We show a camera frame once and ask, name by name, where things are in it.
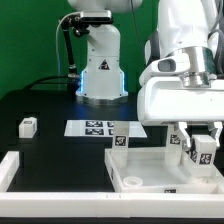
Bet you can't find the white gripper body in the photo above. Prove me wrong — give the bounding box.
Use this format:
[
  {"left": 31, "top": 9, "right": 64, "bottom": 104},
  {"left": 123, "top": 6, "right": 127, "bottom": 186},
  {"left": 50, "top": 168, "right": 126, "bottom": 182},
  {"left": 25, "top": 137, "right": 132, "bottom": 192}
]
[{"left": 137, "top": 77, "right": 224, "bottom": 126}]

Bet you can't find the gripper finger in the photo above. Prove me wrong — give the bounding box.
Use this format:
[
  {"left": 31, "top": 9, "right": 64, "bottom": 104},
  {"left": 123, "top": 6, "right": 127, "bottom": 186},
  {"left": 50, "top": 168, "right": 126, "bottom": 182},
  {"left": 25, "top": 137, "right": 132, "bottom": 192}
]
[
  {"left": 208, "top": 121, "right": 223, "bottom": 147},
  {"left": 174, "top": 122, "right": 191, "bottom": 151}
]

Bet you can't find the white square tabletop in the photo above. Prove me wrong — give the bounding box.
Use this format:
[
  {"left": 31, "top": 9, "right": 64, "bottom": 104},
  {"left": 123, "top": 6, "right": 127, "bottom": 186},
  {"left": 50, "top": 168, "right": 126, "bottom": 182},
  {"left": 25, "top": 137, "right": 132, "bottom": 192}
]
[{"left": 105, "top": 147, "right": 224, "bottom": 194}]

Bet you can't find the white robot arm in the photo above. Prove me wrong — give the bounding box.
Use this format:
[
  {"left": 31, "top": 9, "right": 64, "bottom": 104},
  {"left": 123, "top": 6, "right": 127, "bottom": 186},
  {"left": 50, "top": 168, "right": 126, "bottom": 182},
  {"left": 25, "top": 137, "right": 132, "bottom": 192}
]
[{"left": 68, "top": 0, "right": 224, "bottom": 131}]

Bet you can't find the white sheet with tags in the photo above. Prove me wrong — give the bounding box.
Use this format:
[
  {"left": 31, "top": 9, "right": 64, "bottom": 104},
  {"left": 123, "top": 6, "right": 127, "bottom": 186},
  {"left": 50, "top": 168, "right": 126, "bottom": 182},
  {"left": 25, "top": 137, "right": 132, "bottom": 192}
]
[{"left": 64, "top": 120, "right": 147, "bottom": 138}]

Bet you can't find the white U-shaped fence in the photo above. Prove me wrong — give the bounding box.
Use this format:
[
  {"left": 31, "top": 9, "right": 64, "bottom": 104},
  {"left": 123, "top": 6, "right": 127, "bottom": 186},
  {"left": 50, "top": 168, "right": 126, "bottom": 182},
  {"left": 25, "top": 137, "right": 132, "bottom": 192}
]
[{"left": 0, "top": 151, "right": 224, "bottom": 218}]

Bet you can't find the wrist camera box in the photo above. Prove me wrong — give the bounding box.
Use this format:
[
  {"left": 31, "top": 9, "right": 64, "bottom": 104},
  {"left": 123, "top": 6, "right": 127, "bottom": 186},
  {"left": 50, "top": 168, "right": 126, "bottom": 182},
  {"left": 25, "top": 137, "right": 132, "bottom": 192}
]
[{"left": 139, "top": 53, "right": 190, "bottom": 86}]

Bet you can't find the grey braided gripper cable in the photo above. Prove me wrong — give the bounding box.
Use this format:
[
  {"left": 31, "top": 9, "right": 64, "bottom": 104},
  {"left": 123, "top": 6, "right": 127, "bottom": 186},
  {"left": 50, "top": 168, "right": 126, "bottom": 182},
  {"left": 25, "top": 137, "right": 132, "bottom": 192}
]
[{"left": 208, "top": 19, "right": 224, "bottom": 79}]

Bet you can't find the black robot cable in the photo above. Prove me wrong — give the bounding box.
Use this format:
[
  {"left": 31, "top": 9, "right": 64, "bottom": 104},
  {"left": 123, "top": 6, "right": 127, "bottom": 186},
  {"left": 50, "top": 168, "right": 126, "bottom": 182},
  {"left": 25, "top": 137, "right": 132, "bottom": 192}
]
[{"left": 22, "top": 15, "right": 83, "bottom": 92}]

